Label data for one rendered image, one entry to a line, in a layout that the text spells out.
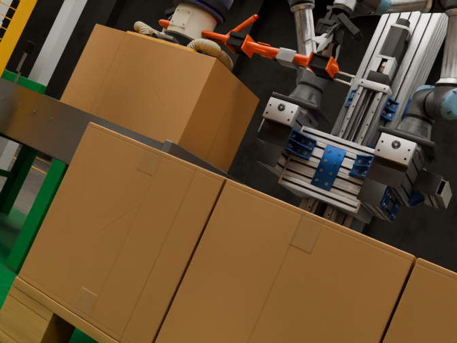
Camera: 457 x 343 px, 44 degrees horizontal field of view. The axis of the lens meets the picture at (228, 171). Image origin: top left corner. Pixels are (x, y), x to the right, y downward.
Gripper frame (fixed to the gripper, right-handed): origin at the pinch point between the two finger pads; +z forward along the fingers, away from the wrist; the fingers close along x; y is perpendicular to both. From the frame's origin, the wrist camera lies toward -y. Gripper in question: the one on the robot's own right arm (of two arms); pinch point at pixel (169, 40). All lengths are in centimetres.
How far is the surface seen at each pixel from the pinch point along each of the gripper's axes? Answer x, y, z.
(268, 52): -25, 67, 2
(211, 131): -28, 60, 37
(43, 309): -102, 88, 98
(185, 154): -48, 68, 50
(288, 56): -29, 78, 3
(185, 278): -101, 117, 77
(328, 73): -27, 94, 4
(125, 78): -45, 27, 32
